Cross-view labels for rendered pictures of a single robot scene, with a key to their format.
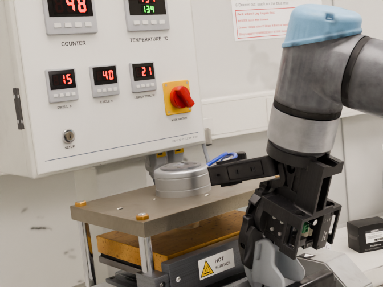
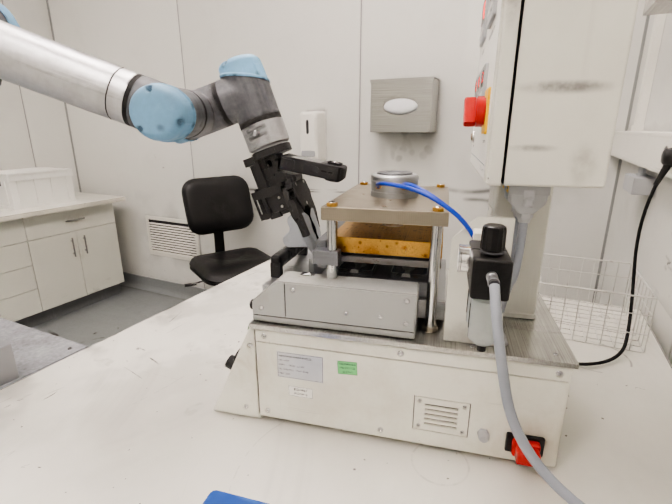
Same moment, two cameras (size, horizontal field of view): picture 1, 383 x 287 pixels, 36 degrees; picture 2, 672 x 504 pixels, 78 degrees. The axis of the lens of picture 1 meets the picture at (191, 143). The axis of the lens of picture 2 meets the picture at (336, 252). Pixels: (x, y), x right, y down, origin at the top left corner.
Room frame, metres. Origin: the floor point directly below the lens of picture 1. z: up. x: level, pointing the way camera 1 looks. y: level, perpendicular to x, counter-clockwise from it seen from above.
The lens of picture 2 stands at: (1.33, -0.47, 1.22)
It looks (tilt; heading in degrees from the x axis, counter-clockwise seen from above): 17 degrees down; 144
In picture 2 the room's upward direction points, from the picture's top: straight up
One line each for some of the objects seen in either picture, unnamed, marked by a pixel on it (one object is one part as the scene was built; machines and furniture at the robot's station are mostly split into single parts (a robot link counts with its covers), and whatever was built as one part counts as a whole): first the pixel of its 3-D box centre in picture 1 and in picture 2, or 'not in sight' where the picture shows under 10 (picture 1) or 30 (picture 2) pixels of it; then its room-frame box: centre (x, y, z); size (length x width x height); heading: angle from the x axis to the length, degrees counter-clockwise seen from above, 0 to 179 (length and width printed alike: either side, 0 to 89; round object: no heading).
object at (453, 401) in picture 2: not in sight; (382, 344); (0.84, 0.00, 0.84); 0.53 x 0.37 x 0.17; 39
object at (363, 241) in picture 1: (369, 234); not in sight; (1.44, -0.42, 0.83); 0.09 x 0.06 x 0.07; 103
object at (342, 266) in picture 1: (296, 270); (329, 301); (0.86, -0.14, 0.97); 0.26 x 0.05 x 0.07; 39
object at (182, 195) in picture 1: (182, 204); (411, 213); (0.87, 0.02, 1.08); 0.31 x 0.24 x 0.13; 129
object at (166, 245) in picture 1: (191, 220); (391, 221); (0.84, 0.01, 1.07); 0.22 x 0.17 x 0.10; 129
